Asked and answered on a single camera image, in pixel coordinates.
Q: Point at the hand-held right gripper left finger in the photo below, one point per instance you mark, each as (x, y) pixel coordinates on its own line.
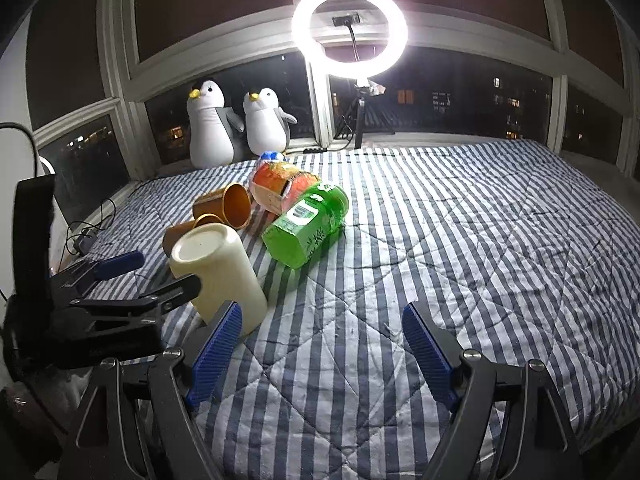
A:
(216, 355)

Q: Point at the cream white cup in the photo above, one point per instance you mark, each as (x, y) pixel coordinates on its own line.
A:
(220, 270)

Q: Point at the blue striped blanket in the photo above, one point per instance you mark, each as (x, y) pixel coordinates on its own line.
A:
(410, 240)

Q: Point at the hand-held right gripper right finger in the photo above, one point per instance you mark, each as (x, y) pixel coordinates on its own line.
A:
(429, 355)

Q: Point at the black power strip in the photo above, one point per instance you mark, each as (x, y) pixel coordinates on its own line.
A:
(315, 151)

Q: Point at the green plastic bottle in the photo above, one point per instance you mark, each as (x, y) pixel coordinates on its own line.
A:
(300, 230)

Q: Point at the large plush penguin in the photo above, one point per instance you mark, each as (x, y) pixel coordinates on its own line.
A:
(212, 130)

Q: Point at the black tripod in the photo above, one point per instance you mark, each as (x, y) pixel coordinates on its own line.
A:
(358, 120)

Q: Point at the small plush penguin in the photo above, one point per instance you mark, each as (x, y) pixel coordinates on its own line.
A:
(265, 122)

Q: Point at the phone holder clamp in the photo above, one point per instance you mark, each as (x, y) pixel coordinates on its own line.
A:
(346, 18)

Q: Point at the brown paper cup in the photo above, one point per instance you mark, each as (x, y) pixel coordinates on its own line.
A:
(220, 205)
(176, 237)

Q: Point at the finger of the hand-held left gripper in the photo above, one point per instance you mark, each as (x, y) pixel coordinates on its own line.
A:
(172, 291)
(120, 261)

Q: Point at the white window frame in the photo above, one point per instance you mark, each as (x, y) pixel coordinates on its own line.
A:
(225, 45)

